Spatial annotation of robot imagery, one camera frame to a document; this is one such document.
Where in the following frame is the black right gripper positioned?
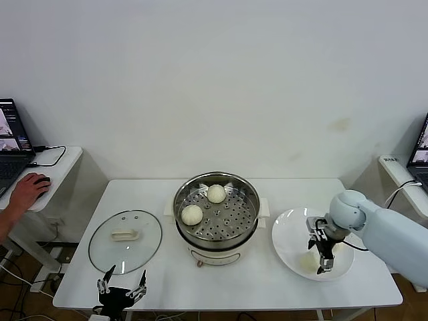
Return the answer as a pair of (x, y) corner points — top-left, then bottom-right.
(307, 228), (336, 276)

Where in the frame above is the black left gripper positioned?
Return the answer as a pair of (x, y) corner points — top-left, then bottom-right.
(96, 264), (148, 318)

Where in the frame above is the round glass pot lid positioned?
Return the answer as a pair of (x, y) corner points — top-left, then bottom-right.
(88, 209), (163, 276)

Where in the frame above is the person's bare forearm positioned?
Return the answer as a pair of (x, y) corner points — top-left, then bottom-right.
(0, 199), (21, 245)

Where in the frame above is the perforated steel steamer basket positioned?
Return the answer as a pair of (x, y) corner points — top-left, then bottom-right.
(173, 171), (261, 250)

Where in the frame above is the person's bare hand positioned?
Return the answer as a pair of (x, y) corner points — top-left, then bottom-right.
(9, 172), (53, 211)

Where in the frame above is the round white plate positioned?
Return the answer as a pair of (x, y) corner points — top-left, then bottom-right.
(271, 207), (354, 282)

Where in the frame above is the floor power strip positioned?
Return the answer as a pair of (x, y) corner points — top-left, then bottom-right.
(53, 247), (73, 265)

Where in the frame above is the white electric cooking pot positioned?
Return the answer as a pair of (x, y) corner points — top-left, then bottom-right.
(163, 197), (271, 268)

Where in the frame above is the white side table with sticker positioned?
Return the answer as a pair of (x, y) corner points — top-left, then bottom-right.
(378, 154), (428, 292)

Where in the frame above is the white side table with mouse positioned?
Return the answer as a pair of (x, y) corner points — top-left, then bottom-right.
(0, 145), (84, 292)

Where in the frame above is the black laptop with grey screen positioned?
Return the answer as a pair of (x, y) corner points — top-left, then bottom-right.
(406, 112), (428, 195)

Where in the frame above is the black laptop with wide keyboard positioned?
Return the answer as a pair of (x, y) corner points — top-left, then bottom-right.
(0, 97), (36, 198)

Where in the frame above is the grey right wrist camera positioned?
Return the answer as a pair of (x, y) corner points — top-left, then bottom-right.
(306, 216), (328, 232)

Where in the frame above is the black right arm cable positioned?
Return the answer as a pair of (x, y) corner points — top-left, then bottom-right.
(340, 239), (368, 252)

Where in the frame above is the white floor cable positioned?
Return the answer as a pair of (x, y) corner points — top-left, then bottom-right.
(0, 260), (56, 298)

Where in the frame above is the black laptop adapter cable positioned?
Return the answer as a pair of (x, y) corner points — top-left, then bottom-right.
(28, 144), (66, 167)

